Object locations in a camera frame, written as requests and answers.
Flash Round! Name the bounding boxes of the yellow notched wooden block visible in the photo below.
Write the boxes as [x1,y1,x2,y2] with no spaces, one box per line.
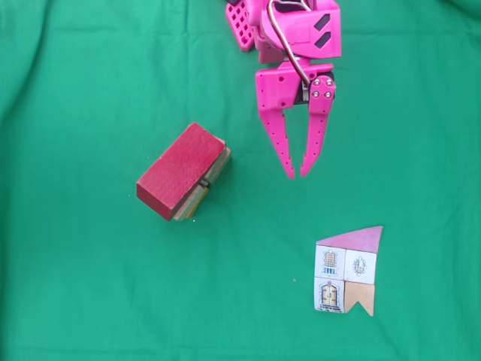
[186,187,211,220]

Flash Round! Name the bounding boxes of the wooden block balcony window print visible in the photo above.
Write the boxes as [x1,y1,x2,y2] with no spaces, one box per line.
[202,138,228,184]

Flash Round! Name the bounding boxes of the paper house picture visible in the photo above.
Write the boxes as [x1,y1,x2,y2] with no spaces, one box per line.
[313,225,384,318]

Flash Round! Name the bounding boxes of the green cloth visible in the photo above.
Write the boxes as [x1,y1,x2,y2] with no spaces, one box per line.
[0,0,481,361]

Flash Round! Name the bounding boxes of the wooden block door print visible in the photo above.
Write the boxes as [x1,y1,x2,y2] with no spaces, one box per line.
[208,147,233,186]

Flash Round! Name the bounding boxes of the red wedge roof block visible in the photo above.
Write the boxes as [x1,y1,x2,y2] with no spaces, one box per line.
[135,122,225,223]

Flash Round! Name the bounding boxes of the wooden block round window print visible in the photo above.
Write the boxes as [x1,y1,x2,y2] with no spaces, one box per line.
[171,184,206,223]

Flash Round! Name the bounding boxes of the white red black servo cable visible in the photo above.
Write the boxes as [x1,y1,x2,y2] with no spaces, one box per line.
[267,0,313,86]

